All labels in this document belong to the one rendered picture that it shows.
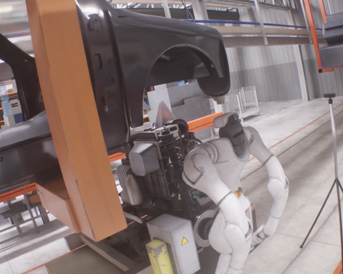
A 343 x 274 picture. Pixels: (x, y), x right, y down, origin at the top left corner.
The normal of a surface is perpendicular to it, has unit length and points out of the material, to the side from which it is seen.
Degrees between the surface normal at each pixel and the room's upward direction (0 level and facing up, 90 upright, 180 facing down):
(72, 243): 90
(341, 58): 90
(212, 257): 90
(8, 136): 73
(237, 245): 103
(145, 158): 90
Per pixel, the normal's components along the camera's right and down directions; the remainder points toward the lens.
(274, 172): -0.50, 0.27
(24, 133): 0.48, -0.20
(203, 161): 0.36, -0.69
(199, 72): -0.56, 0.70
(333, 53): -0.75, 0.27
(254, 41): 0.62, 0.01
